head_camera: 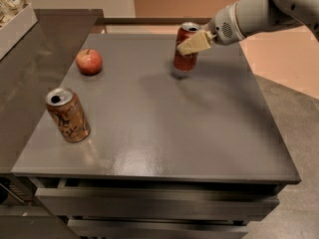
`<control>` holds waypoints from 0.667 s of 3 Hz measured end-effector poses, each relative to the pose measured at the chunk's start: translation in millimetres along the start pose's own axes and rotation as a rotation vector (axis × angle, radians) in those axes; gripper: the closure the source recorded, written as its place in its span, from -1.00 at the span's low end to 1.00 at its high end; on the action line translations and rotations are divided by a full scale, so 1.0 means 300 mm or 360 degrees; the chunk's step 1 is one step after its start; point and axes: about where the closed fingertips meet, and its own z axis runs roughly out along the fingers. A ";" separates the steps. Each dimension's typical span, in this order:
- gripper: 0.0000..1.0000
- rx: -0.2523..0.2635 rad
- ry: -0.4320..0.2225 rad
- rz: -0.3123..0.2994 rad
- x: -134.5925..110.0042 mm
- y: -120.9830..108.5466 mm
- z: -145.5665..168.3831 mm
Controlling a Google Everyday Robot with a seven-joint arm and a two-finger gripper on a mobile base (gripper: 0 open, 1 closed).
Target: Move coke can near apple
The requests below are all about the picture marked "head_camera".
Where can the red coke can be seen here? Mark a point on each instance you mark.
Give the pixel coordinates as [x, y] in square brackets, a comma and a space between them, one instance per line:
[184, 56]

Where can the brown gold soda can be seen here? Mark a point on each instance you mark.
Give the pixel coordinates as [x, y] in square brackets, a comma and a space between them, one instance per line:
[65, 109]

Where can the red apple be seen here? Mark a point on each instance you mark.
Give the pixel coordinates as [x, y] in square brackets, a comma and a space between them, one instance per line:
[89, 62]

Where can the white snack box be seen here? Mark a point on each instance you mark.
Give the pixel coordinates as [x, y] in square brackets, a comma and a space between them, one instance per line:
[13, 31]

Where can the upper grey drawer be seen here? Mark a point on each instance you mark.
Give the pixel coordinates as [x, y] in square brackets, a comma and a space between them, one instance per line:
[156, 204]

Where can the lower grey drawer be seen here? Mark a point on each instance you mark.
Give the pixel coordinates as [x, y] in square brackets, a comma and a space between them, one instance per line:
[154, 230]

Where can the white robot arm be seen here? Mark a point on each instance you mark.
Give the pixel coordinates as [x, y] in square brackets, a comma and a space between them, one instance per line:
[245, 18]

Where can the snack bags in box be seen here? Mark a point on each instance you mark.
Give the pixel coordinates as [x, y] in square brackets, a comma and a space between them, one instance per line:
[9, 9]

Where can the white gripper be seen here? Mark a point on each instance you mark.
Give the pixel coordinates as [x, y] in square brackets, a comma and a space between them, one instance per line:
[221, 29]

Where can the grey drawer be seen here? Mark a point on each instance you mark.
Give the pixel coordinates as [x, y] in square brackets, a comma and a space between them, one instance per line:
[156, 204]
[154, 230]

